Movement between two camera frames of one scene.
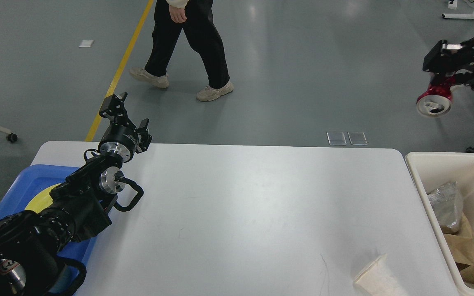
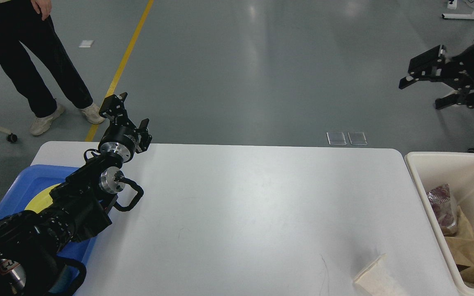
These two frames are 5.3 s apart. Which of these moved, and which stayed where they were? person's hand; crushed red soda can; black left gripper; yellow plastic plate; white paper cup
Moved: person's hand; crushed red soda can
Stayed: black left gripper; white paper cup; yellow plastic plate
